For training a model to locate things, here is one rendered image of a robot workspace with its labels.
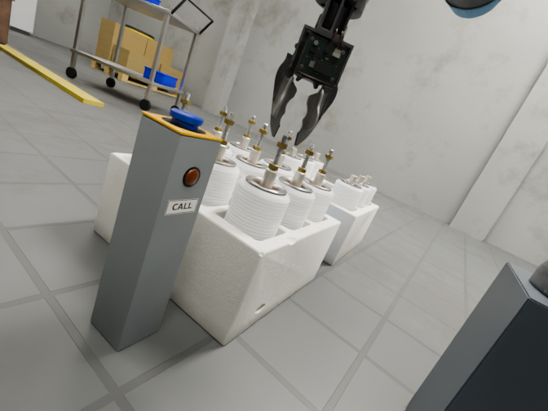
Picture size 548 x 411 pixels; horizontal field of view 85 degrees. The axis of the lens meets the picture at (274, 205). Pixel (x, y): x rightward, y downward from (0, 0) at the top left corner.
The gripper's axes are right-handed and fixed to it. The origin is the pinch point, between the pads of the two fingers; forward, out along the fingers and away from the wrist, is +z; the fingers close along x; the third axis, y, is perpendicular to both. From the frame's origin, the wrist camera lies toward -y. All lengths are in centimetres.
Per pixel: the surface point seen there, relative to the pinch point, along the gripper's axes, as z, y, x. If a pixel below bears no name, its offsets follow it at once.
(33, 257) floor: 34.6, 4.6, -32.8
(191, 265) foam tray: 25.9, 5.2, -7.2
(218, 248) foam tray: 20.1, 7.3, -3.9
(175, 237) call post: 17.1, 14.3, -9.5
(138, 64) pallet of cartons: 7, -390, -193
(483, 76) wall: -106, -260, 172
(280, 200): 10.0, 4.1, 2.8
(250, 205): 12.2, 5.2, -1.5
